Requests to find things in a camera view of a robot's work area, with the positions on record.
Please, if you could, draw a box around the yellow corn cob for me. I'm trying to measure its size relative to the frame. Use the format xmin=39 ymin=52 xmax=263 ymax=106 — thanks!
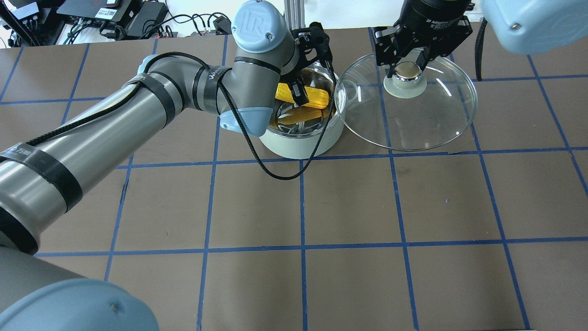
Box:
xmin=275 ymin=82 xmax=330 ymax=109

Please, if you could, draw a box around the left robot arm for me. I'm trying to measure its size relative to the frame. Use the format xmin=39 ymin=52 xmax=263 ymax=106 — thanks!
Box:
xmin=0 ymin=0 xmax=334 ymax=331

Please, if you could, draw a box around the black power adapter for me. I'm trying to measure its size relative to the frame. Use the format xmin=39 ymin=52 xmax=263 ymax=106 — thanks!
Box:
xmin=124 ymin=1 xmax=168 ymax=40

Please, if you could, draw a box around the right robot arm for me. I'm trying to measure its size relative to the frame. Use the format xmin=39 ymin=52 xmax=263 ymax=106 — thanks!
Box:
xmin=372 ymin=0 xmax=588 ymax=81

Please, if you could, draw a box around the aluminium frame post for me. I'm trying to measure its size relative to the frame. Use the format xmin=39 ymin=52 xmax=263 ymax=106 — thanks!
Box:
xmin=283 ymin=0 xmax=306 ymax=30

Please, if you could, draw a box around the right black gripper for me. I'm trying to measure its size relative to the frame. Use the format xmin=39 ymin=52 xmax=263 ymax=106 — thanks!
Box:
xmin=372 ymin=0 xmax=473 ymax=78

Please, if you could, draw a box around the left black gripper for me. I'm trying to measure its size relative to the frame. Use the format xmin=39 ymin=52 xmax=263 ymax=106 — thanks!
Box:
xmin=281 ymin=22 xmax=333 ymax=106

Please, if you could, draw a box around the pale green cooking pot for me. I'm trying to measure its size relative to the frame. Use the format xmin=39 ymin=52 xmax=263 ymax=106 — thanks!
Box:
xmin=257 ymin=64 xmax=345 ymax=160

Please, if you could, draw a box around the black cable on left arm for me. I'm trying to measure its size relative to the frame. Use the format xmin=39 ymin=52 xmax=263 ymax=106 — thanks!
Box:
xmin=28 ymin=32 xmax=336 ymax=181

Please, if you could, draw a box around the glass pot lid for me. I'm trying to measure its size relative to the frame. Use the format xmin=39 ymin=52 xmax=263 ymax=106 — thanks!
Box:
xmin=335 ymin=50 xmax=478 ymax=152

